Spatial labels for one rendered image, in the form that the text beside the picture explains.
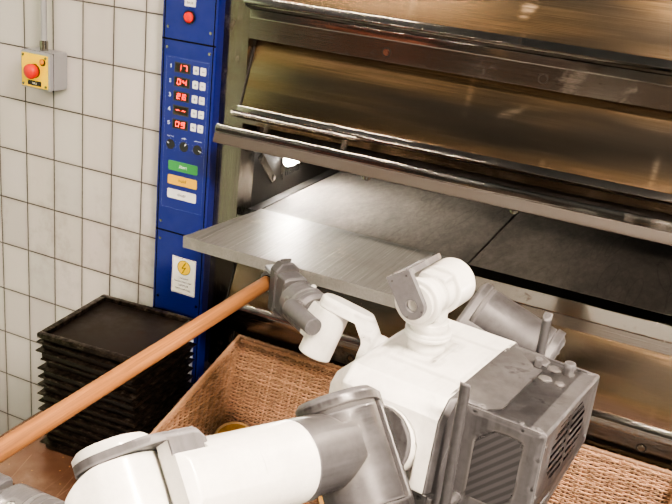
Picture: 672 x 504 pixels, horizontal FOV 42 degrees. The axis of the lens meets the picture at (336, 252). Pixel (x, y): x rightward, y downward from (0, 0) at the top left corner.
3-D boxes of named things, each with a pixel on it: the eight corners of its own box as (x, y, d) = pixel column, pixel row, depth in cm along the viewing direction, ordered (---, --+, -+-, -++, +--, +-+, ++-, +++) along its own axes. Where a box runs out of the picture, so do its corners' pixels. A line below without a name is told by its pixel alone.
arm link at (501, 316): (539, 355, 145) (564, 320, 133) (512, 397, 141) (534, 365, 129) (479, 315, 148) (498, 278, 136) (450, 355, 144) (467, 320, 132)
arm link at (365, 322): (328, 290, 172) (390, 321, 169) (309, 331, 173) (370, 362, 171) (320, 293, 166) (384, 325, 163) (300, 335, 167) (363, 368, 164)
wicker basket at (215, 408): (231, 419, 249) (238, 330, 239) (419, 485, 229) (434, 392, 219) (123, 511, 207) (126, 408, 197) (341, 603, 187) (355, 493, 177)
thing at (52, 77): (39, 83, 245) (38, 46, 242) (68, 89, 242) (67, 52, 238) (19, 86, 239) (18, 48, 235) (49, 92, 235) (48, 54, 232)
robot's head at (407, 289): (470, 303, 116) (448, 249, 116) (441, 323, 109) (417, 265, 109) (432, 315, 120) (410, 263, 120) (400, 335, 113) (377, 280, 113)
